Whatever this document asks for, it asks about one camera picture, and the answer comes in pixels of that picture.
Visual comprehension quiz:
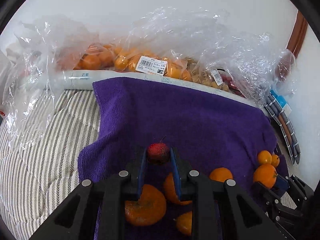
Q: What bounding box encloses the large orange with stem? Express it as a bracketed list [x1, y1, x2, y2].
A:
[125, 184, 167, 226]

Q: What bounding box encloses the blue white tissue pack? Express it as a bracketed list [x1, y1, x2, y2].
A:
[270, 90, 292, 116]

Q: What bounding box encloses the red lychee fruit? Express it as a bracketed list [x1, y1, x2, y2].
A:
[147, 137, 170, 163]

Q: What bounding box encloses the striped bed quilt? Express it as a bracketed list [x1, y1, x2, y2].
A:
[0, 88, 298, 240]

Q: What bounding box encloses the clear bag of mandarins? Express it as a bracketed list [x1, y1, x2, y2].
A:
[55, 8, 195, 81]

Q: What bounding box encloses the orange round fruit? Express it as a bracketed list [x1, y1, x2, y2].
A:
[253, 164, 278, 189]

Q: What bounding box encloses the grey checked folded cloth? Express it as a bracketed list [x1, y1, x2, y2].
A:
[265, 92, 301, 165]

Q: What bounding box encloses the small orange mandarin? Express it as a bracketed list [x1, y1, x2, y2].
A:
[209, 167, 233, 183]

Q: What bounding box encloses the clear bag of longans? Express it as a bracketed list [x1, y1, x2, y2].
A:
[184, 24, 298, 107]

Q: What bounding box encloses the brown wooden frame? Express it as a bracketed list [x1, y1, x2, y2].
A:
[274, 10, 309, 81]

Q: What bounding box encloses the crumpled clear plastic bag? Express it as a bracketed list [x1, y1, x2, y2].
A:
[1, 15, 99, 149]

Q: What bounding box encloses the purple towel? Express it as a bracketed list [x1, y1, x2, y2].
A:
[78, 78, 277, 193]

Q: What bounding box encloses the yellow-orange kumquat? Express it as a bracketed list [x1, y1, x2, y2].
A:
[257, 150, 272, 165]

